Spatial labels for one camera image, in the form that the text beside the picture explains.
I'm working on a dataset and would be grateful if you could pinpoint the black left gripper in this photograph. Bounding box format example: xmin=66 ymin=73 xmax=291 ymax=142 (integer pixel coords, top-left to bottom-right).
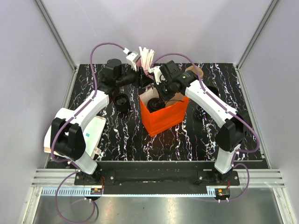
xmin=116 ymin=62 xmax=154 ymax=89

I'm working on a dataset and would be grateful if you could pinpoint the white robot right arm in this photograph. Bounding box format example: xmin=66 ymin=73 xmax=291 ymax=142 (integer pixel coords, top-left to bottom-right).
xmin=149 ymin=61 xmax=249 ymax=185

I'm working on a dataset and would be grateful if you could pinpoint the orange paper bag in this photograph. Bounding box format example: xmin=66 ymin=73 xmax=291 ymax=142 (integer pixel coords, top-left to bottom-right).
xmin=139 ymin=88 xmax=189 ymax=137

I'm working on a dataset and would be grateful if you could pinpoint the white napkin stack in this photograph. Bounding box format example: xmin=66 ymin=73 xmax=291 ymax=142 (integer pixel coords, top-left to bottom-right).
xmin=43 ymin=116 xmax=107 ymax=159

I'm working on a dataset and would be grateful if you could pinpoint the pink straw holder cup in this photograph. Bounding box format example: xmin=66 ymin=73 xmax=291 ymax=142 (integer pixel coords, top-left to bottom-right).
xmin=136 ymin=58 xmax=152 ymax=75

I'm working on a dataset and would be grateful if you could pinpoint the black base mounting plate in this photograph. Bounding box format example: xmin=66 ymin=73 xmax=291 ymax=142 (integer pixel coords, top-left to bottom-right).
xmin=74 ymin=161 xmax=240 ymax=191

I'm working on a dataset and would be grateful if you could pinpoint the grey slotted cable duct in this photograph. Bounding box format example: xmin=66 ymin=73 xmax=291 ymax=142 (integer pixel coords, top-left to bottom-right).
xmin=42 ymin=185 xmax=226 ymax=197

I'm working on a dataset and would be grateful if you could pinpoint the black coffee cup lid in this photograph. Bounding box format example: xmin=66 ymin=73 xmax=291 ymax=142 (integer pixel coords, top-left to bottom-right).
xmin=147 ymin=98 xmax=165 ymax=113

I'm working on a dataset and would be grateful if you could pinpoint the brown cardboard cup carrier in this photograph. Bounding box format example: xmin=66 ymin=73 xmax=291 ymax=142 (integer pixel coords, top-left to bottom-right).
xmin=185 ymin=65 xmax=204 ymax=79

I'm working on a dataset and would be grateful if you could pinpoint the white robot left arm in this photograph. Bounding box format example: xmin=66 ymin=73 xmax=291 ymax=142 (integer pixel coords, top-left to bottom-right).
xmin=50 ymin=59 xmax=148 ymax=185

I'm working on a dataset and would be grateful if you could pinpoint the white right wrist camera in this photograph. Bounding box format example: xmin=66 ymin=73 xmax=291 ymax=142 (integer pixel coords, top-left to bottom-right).
xmin=148 ymin=66 xmax=165 ymax=85

